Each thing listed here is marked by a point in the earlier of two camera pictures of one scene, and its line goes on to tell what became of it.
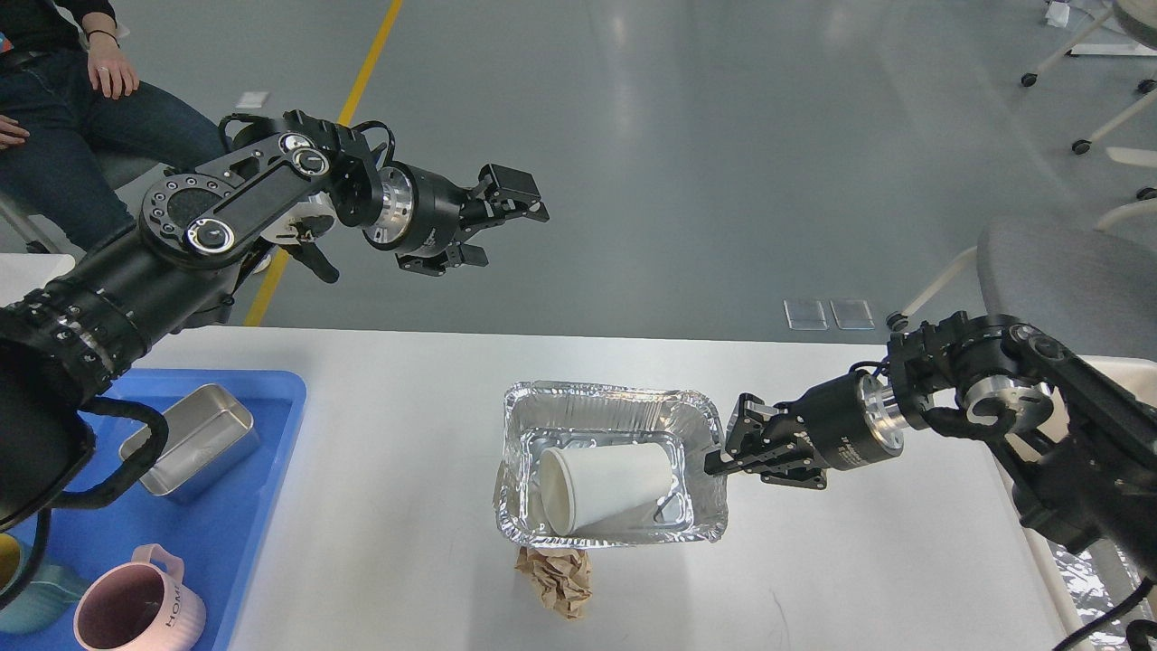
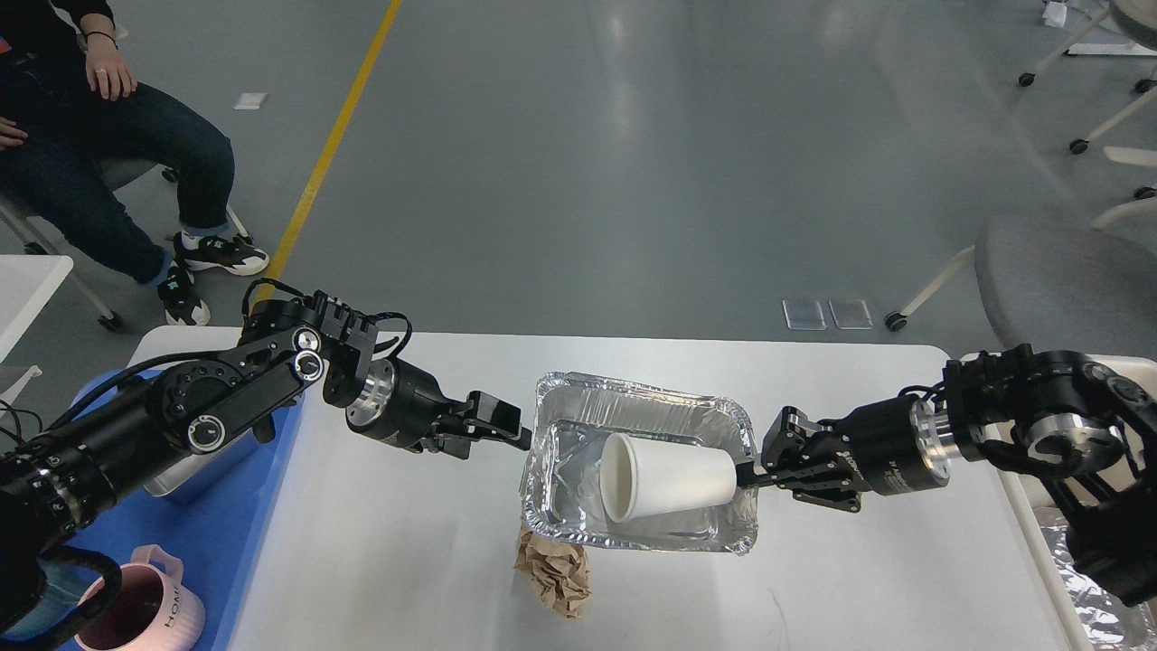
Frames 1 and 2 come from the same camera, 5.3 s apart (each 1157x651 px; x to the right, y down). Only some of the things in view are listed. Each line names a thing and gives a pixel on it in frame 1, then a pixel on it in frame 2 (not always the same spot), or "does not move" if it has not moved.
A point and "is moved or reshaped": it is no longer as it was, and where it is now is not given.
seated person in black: (70, 95) does not move
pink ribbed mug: (144, 605) does not move
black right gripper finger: (746, 422) to (783, 441)
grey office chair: (1093, 291) does not move
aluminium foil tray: (605, 465) is moved or reshaped
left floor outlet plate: (804, 315) does not move
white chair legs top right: (1144, 201) does not move
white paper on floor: (252, 99) does not move
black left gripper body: (419, 215) to (402, 405)
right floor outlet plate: (852, 315) does not move
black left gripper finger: (503, 194) to (493, 418)
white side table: (21, 273) does not move
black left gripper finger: (459, 254) to (454, 446)
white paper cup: (582, 485) to (642, 476)
